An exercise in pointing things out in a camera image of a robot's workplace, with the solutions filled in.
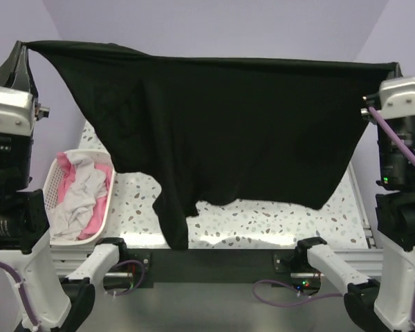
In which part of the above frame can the black t shirt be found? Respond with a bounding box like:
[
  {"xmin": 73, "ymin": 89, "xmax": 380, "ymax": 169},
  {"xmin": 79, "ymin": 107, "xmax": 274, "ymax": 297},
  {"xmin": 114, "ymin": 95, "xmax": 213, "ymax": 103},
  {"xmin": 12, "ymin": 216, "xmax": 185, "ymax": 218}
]
[{"xmin": 27, "ymin": 41, "xmax": 393, "ymax": 250}]

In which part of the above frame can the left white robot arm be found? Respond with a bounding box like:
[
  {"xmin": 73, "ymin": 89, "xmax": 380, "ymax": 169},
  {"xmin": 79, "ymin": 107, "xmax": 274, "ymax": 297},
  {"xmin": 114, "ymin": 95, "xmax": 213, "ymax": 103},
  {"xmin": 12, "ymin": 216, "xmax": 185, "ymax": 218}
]
[{"xmin": 0, "ymin": 42, "xmax": 129, "ymax": 331}]

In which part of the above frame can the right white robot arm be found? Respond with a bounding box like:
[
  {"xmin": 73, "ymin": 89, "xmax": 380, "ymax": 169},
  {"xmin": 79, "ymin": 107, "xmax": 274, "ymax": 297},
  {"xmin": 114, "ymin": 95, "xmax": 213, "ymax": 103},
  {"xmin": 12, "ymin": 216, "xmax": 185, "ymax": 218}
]
[{"xmin": 293, "ymin": 67, "xmax": 415, "ymax": 331}]

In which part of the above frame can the pink t shirt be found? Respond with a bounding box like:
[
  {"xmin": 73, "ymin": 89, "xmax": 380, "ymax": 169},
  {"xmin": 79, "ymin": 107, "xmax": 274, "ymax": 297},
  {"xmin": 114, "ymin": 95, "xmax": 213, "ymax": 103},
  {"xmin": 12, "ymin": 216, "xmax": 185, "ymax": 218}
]
[{"xmin": 56, "ymin": 151, "xmax": 112, "ymax": 241}]

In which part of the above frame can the white laundry basket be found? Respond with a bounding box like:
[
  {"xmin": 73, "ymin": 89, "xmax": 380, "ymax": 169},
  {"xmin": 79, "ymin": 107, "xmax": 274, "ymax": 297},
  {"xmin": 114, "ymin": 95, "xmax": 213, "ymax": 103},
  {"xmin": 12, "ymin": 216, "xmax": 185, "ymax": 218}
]
[{"xmin": 41, "ymin": 149, "xmax": 117, "ymax": 247}]

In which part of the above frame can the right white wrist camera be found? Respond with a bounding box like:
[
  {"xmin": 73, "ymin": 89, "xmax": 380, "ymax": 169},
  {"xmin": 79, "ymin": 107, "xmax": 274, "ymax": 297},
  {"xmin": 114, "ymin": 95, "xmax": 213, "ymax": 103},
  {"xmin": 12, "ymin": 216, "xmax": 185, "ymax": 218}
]
[{"xmin": 360, "ymin": 77, "xmax": 415, "ymax": 120}]

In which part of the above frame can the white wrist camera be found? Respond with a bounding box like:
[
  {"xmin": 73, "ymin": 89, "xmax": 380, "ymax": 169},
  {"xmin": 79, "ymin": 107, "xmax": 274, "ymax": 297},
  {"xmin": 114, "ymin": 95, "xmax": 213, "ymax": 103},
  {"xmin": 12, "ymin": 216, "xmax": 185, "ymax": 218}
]
[
  {"xmin": 360, "ymin": 77, "xmax": 415, "ymax": 120},
  {"xmin": 0, "ymin": 86, "xmax": 50, "ymax": 137}
]

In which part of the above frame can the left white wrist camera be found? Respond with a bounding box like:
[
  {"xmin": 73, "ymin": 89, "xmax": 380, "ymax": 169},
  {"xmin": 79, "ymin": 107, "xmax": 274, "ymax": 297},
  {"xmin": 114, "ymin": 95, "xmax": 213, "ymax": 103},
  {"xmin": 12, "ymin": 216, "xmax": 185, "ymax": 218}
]
[{"xmin": 0, "ymin": 86, "xmax": 50, "ymax": 137}]

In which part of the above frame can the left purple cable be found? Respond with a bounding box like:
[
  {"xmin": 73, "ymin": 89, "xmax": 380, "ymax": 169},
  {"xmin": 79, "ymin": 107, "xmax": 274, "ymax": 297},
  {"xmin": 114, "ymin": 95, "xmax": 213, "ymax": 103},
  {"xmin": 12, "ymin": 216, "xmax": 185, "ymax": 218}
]
[{"xmin": 0, "ymin": 259, "xmax": 34, "ymax": 329}]

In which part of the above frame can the aluminium frame rail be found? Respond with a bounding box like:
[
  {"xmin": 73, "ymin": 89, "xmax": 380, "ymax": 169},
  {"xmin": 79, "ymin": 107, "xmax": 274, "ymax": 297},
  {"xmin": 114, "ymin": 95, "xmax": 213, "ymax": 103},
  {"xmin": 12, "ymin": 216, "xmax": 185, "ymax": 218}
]
[{"xmin": 50, "ymin": 158, "xmax": 385, "ymax": 277}]

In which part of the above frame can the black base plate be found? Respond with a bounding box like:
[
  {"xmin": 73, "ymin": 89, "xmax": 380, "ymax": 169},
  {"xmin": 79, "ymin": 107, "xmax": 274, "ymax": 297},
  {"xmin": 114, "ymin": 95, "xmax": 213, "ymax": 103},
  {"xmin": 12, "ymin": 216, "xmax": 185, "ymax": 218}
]
[{"xmin": 126, "ymin": 249, "xmax": 321, "ymax": 292}]

